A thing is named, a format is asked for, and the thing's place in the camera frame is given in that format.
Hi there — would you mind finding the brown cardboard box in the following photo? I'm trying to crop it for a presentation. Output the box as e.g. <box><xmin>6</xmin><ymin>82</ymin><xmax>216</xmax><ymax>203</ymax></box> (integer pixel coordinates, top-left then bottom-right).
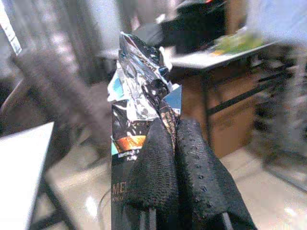
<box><xmin>184</xmin><ymin>71</ymin><xmax>259</xmax><ymax>158</ymax></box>

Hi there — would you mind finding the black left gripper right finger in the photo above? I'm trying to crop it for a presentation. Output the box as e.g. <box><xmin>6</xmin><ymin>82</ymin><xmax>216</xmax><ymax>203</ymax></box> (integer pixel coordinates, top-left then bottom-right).
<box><xmin>176</xmin><ymin>119</ymin><xmax>257</xmax><ymax>230</ymax></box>

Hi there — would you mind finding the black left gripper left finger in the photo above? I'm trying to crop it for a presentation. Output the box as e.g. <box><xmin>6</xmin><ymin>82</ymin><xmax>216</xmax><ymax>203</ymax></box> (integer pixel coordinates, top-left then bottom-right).
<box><xmin>123</xmin><ymin>118</ymin><xmax>179</xmax><ymax>230</ymax></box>

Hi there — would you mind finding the black bulky item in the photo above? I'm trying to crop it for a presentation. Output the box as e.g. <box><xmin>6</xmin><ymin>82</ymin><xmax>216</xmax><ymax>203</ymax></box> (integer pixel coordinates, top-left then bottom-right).
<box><xmin>176</xmin><ymin>0</ymin><xmax>227</xmax><ymax>55</ymax></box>

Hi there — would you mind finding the grey folding table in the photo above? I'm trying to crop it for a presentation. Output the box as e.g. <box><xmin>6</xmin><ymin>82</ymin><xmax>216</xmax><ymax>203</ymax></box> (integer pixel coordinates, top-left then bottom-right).
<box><xmin>0</xmin><ymin>121</ymin><xmax>72</xmax><ymax>230</ymax></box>

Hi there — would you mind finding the desk with black frame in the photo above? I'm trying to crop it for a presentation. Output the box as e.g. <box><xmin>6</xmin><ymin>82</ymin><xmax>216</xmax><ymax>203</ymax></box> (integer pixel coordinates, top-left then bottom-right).
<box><xmin>167</xmin><ymin>40</ymin><xmax>298</xmax><ymax>168</ymax></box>

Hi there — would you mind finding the green printed packet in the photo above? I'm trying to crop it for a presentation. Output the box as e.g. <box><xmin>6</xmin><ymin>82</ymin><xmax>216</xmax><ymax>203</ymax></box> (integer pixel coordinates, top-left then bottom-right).
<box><xmin>213</xmin><ymin>31</ymin><xmax>264</xmax><ymax>55</ymax></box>

